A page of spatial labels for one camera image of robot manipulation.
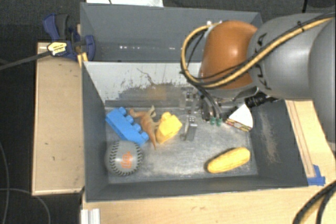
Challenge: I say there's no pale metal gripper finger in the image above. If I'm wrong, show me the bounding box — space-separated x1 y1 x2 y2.
180 122 190 142
187 116 198 141

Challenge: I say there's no yellow toy brick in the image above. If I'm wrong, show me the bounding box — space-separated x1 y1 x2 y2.
155 111 183 145

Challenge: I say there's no grey metal bin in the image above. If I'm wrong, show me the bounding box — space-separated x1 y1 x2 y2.
79 2 309 202

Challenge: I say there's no white box with colourful print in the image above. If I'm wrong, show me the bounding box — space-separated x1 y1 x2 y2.
225 104 254 132

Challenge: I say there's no orange-brown toy dinosaur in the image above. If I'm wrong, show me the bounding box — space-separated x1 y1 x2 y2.
129 105 161 151

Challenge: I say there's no yellow corn cob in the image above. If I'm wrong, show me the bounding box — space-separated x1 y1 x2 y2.
204 146 251 174

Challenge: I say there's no blue toy brick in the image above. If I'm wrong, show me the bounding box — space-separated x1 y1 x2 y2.
104 106 150 147

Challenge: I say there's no grey baseball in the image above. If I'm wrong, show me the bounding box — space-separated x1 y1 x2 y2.
104 140 145 177

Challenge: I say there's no pale wood board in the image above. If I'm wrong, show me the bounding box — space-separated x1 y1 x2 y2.
31 41 86 196

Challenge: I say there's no black cylinder on white bracket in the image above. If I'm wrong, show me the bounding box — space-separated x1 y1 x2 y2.
234 87 279 109

